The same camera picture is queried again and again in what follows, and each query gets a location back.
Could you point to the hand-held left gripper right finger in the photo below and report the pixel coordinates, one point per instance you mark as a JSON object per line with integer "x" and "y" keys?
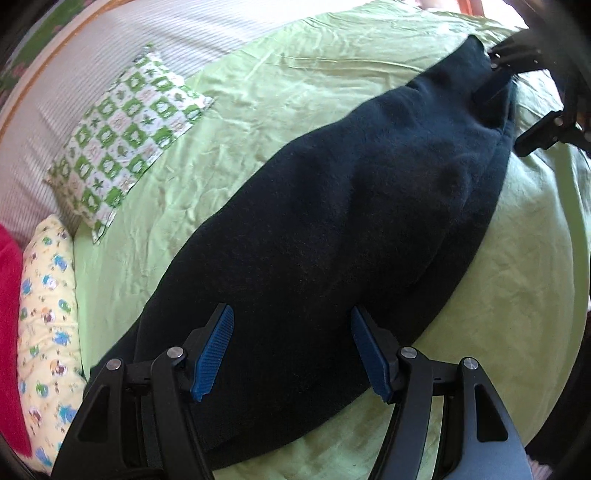
{"x": 372, "y": 351}

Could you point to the red blanket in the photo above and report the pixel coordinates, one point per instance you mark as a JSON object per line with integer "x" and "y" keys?
{"x": 10, "y": 341}

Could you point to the grey striped mattress cover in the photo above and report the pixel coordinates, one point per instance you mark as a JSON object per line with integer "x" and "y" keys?
{"x": 92, "y": 83}

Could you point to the light green bed sheet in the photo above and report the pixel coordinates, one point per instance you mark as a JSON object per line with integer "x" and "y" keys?
{"x": 323, "y": 138}

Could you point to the yellow cartoon print pillow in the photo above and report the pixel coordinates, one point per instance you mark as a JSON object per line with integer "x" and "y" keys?
{"x": 46, "y": 341}

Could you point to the green checkered pillow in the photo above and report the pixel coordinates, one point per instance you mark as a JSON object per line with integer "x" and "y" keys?
{"x": 127, "y": 138}

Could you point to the dark navy pants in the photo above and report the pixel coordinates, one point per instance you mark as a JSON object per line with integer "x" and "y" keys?
{"x": 323, "y": 217}

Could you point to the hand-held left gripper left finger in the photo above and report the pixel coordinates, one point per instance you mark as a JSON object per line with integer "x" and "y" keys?
{"x": 213, "y": 349}

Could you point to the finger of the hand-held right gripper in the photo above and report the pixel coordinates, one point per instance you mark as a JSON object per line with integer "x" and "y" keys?
{"x": 493, "y": 87}
{"x": 539, "y": 134}

